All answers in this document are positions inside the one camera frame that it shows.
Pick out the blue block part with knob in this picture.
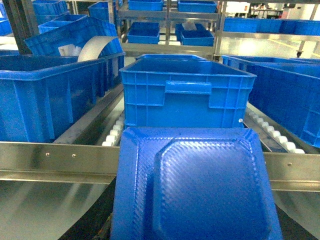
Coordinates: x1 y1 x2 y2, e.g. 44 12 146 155
110 127 283 240

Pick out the blue crate centre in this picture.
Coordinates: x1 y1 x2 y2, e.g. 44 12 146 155
118 59 258 131

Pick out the stainless steel flow rack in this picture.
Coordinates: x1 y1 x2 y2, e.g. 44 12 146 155
0 85 320 192

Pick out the far blue crate left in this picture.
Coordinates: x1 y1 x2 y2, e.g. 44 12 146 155
127 22 160 45

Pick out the far blue crate right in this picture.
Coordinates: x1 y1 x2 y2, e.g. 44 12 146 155
175 23 214 47

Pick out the tilted blue crate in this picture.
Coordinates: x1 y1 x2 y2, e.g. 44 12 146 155
24 17 117 56

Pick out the white roller track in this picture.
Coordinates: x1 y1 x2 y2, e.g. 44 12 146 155
245 108 305 154

